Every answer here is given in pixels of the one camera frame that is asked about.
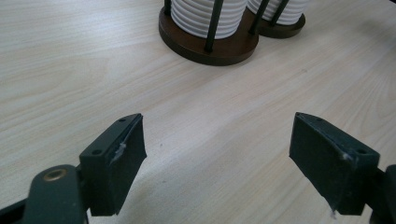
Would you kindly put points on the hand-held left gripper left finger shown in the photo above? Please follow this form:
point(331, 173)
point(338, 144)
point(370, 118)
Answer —
point(102, 174)

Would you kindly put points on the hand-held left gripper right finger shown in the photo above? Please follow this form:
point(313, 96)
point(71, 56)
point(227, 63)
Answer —
point(327, 165)

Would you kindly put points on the dark wooden double cup holder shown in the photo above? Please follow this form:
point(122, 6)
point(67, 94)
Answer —
point(227, 53)

